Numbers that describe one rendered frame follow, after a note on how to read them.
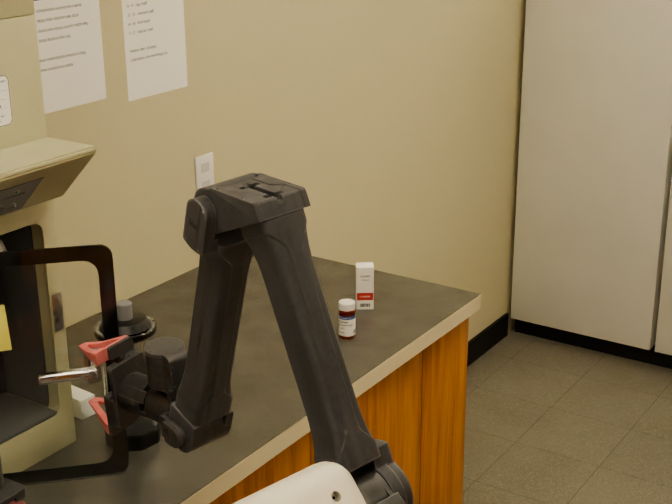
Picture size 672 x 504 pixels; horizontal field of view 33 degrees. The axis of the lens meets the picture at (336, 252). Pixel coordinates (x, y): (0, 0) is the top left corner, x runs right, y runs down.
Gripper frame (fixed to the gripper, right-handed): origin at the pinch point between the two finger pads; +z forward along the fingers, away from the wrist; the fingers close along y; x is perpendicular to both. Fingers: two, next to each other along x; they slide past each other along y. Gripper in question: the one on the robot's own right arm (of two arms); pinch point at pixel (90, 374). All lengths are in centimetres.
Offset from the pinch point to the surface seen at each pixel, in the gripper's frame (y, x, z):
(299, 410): -31, -45, -2
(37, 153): 29.9, -9.8, 16.6
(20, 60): 43, -15, 24
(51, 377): 0.3, 4.2, 4.1
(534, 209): -91, -284, 73
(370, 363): -33, -70, -1
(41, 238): 11.1, -15.0, 26.8
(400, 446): -62, -82, 1
